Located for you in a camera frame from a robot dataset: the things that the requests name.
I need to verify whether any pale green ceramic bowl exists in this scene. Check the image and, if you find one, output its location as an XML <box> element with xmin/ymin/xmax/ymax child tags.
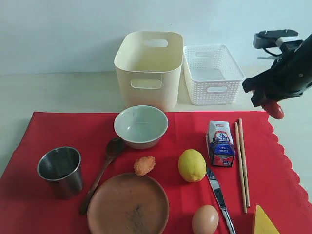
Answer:
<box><xmin>114</xmin><ymin>105</ymin><xmax>169</xmax><ymax>150</ymax></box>

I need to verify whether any yellow lemon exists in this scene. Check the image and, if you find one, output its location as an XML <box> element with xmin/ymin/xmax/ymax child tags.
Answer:
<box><xmin>178</xmin><ymin>149</ymin><xmax>207</xmax><ymax>182</ymax></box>

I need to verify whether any brown round plate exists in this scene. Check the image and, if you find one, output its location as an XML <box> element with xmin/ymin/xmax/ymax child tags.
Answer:
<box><xmin>87</xmin><ymin>173</ymin><xmax>169</xmax><ymax>234</ymax></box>

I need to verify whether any red sausage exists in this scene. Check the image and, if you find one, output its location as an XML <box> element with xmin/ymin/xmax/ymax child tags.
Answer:
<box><xmin>262</xmin><ymin>100</ymin><xmax>284</xmax><ymax>119</ymax></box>

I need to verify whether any silver table knife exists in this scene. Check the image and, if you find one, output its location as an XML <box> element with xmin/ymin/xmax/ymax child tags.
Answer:
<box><xmin>206</xmin><ymin>167</ymin><xmax>236</xmax><ymax>234</ymax></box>

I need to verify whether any dark wooden spoon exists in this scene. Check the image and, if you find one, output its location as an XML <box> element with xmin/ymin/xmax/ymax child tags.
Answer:
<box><xmin>79</xmin><ymin>137</ymin><xmax>125</xmax><ymax>215</ymax></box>

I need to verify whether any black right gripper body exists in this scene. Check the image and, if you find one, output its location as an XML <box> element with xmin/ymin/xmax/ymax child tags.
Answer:
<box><xmin>266</xmin><ymin>40</ymin><xmax>312</xmax><ymax>100</ymax></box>

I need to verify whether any cream plastic storage bin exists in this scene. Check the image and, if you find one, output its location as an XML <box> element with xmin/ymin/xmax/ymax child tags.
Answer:
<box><xmin>114</xmin><ymin>31</ymin><xmax>183</xmax><ymax>112</ymax></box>

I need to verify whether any wooden chopstick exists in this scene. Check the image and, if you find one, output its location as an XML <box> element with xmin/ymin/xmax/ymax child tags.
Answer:
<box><xmin>234</xmin><ymin>122</ymin><xmax>247</xmax><ymax>214</ymax></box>
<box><xmin>238</xmin><ymin>118</ymin><xmax>250</xmax><ymax>207</ymax></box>

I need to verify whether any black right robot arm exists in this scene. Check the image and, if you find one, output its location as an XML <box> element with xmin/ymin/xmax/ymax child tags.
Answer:
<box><xmin>242</xmin><ymin>29</ymin><xmax>312</xmax><ymax>107</ymax></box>

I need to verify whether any stainless steel cup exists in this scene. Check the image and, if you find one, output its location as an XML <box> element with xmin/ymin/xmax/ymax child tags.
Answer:
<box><xmin>37</xmin><ymin>146</ymin><xmax>83</xmax><ymax>199</ymax></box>

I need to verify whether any red table cloth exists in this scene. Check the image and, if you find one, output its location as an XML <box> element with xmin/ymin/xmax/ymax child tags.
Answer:
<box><xmin>0</xmin><ymin>112</ymin><xmax>312</xmax><ymax>234</ymax></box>

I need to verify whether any yellow cheese wedge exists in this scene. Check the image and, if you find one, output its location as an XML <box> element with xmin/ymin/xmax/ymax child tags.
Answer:
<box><xmin>253</xmin><ymin>205</ymin><xmax>280</xmax><ymax>234</ymax></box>

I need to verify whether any white perforated plastic basket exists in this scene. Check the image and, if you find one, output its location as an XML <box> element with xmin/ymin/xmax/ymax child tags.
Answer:
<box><xmin>183</xmin><ymin>44</ymin><xmax>245</xmax><ymax>105</ymax></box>

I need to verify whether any brown egg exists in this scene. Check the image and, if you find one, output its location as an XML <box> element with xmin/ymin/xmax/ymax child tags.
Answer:
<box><xmin>192</xmin><ymin>205</ymin><xmax>219</xmax><ymax>234</ymax></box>

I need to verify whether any blue white milk carton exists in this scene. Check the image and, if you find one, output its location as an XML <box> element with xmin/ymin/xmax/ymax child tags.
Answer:
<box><xmin>206</xmin><ymin>120</ymin><xmax>235</xmax><ymax>167</ymax></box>

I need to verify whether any orange fried nugget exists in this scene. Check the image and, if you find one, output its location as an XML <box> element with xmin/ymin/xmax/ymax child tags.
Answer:
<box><xmin>134</xmin><ymin>156</ymin><xmax>156</xmax><ymax>176</ymax></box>

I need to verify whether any right wooden chopstick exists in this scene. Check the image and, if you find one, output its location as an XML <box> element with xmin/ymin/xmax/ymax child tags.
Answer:
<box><xmin>238</xmin><ymin>118</ymin><xmax>250</xmax><ymax>207</ymax></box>

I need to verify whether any left wooden chopstick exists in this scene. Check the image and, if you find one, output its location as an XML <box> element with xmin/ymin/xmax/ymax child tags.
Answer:
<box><xmin>234</xmin><ymin>122</ymin><xmax>247</xmax><ymax>214</ymax></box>

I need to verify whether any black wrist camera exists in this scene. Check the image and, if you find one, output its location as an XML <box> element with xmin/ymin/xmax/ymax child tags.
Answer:
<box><xmin>253</xmin><ymin>29</ymin><xmax>298</xmax><ymax>49</ymax></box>

